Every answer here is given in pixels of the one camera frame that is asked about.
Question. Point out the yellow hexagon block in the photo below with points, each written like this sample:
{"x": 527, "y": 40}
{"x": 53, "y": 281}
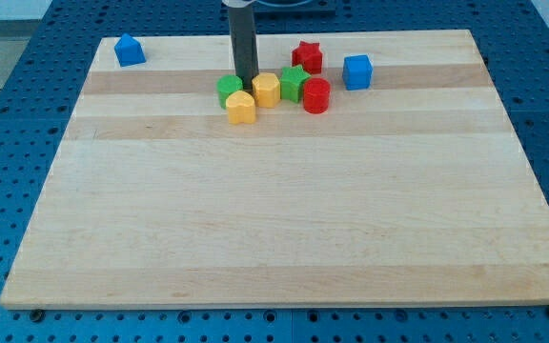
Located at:
{"x": 266, "y": 88}

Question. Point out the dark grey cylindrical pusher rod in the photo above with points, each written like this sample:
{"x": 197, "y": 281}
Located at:
{"x": 243, "y": 40}

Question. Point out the blue cube block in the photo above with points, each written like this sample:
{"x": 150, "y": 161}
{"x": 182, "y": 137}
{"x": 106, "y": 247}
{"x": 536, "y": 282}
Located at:
{"x": 357, "y": 72}

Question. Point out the red cylinder block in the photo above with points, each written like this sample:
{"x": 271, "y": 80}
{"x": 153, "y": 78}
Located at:
{"x": 316, "y": 95}

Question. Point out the light wooden board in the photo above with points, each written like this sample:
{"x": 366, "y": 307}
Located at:
{"x": 413, "y": 193}

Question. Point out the yellow heart block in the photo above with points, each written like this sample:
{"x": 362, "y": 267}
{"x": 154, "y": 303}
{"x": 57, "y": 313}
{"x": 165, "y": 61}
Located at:
{"x": 240, "y": 107}

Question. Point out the green star block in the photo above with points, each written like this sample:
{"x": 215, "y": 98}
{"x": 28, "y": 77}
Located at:
{"x": 291, "y": 82}

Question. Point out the green cylinder block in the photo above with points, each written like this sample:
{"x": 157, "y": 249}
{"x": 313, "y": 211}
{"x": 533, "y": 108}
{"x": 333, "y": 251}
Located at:
{"x": 227, "y": 85}

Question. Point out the red star block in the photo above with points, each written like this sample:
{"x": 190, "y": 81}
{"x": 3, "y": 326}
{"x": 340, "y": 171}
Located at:
{"x": 309, "y": 56}

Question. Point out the blue pentagon house block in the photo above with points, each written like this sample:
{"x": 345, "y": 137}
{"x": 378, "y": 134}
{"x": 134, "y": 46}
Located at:
{"x": 129, "y": 51}

